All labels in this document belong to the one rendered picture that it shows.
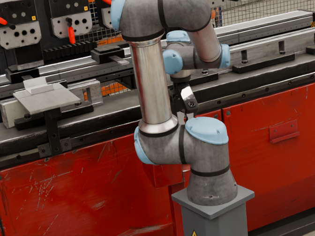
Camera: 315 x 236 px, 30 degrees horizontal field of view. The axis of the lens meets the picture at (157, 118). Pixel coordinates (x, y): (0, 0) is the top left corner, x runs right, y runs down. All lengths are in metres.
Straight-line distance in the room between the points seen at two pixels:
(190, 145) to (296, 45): 1.23
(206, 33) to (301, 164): 1.32
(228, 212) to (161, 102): 0.38
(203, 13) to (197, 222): 0.61
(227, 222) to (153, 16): 0.64
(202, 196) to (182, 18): 0.52
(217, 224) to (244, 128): 0.91
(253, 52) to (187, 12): 1.18
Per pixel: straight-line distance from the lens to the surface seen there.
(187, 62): 1.87
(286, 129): 2.70
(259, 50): 2.67
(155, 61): 1.58
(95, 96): 2.34
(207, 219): 1.72
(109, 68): 2.62
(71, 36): 2.21
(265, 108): 2.60
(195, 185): 1.72
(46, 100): 2.10
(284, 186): 2.81
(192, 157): 1.68
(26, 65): 2.26
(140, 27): 1.52
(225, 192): 1.71
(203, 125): 1.67
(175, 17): 1.49
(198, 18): 1.53
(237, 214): 1.76
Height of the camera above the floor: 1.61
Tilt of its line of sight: 20 degrees down
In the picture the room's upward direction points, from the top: 7 degrees counter-clockwise
